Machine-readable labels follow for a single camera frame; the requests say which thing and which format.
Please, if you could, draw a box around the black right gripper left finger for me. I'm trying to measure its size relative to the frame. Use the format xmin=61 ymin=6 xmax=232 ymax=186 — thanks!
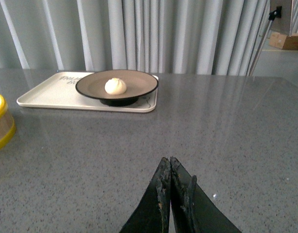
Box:
xmin=120 ymin=158 xmax=171 ymax=233

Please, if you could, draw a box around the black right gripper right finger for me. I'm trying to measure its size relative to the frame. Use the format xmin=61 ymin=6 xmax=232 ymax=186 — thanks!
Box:
xmin=170 ymin=157 xmax=240 ymax=233

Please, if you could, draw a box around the brown plate with black rim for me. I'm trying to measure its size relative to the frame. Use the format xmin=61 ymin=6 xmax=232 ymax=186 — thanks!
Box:
xmin=75 ymin=69 xmax=158 ymax=107

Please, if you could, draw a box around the white steamed bun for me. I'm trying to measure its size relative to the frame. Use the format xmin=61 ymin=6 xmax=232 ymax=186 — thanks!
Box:
xmin=105 ymin=78 xmax=127 ymax=95

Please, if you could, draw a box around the cream bear tray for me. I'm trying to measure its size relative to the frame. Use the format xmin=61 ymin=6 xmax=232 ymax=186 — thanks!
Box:
xmin=17 ymin=72 xmax=158 ymax=113

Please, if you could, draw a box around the bamboo steamer with yellow rims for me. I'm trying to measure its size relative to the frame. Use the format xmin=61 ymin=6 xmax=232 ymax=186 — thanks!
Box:
xmin=0 ymin=94 xmax=16 ymax=150

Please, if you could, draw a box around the grey pleated curtain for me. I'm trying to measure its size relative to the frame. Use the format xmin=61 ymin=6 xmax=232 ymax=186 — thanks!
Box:
xmin=0 ymin=0 xmax=267 ymax=75

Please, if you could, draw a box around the cardboard box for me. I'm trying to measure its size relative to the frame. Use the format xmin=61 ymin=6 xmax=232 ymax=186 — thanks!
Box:
xmin=269 ymin=32 xmax=298 ymax=50

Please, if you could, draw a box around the metal tripod leg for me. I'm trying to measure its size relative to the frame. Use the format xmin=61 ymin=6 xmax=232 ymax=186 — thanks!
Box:
xmin=247 ymin=6 xmax=282 ymax=76

